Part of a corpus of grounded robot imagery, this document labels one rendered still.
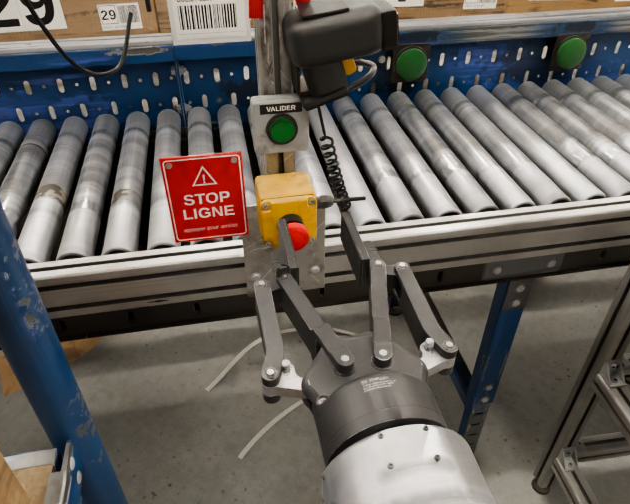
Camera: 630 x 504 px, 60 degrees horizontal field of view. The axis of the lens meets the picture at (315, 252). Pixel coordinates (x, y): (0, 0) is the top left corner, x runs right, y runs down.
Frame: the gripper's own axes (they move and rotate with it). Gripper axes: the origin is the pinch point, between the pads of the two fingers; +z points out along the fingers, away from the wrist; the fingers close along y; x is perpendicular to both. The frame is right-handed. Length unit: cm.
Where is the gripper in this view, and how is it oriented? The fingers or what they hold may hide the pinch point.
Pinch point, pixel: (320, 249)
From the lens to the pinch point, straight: 47.2
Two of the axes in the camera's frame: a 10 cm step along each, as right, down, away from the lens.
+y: -9.8, 1.2, -1.5
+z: -1.9, -6.1, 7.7
